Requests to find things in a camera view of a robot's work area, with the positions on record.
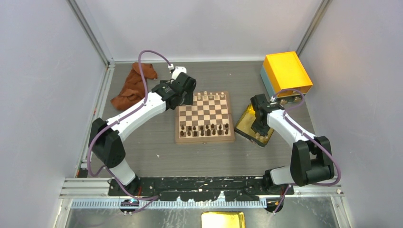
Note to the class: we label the wooden chessboard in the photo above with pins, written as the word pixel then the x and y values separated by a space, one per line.
pixel 212 117

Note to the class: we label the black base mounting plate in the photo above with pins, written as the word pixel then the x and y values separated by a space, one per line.
pixel 234 188

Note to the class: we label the aluminium front rail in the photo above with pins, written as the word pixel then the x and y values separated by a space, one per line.
pixel 92 193

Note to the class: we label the gold metal tin tray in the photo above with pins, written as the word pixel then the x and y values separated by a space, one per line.
pixel 243 128

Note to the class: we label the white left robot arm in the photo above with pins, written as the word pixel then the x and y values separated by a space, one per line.
pixel 107 136

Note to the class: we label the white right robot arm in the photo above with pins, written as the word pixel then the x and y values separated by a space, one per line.
pixel 310 158

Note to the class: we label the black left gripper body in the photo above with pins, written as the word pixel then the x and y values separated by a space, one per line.
pixel 187 100

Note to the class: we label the brown cloth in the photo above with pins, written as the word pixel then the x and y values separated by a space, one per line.
pixel 132 92

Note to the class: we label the gold tin lid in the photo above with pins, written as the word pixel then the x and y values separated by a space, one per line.
pixel 223 219

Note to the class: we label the yellow drawer box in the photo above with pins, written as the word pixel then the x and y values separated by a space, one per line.
pixel 281 73

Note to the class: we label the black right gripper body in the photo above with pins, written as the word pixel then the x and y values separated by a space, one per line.
pixel 260 127

